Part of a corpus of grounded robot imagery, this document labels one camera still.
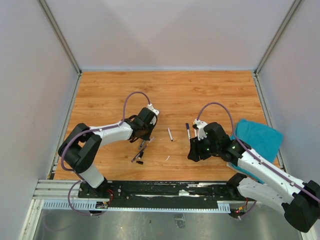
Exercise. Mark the white pen black tip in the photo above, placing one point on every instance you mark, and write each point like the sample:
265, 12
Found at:
188, 130

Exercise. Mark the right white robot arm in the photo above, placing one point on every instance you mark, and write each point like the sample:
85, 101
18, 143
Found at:
298, 201

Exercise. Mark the aluminium frame post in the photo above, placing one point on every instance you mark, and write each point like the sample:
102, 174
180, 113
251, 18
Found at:
293, 9
59, 34

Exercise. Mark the right aluminium frame post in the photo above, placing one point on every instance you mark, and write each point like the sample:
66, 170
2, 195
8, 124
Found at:
293, 9

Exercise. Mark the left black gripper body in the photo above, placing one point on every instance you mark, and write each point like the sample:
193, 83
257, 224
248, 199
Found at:
148, 131

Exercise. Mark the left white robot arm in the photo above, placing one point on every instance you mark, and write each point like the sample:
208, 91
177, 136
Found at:
79, 149

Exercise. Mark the dark purple pen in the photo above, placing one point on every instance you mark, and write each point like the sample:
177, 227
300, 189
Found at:
139, 153

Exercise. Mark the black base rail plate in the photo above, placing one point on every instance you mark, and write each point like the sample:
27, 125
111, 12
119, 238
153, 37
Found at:
161, 193

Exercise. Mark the grey slotted cable duct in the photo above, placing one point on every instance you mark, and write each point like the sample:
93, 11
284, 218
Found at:
81, 205

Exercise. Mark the left aluminium frame post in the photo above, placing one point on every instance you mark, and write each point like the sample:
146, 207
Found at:
59, 34

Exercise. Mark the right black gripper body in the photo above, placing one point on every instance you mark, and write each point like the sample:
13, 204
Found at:
207, 148

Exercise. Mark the white pen black end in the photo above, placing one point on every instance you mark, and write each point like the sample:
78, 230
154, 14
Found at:
170, 134

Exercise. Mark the teal cloth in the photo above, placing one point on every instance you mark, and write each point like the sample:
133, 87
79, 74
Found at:
265, 140

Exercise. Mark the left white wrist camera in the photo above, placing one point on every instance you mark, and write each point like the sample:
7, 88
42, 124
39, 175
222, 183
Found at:
156, 113

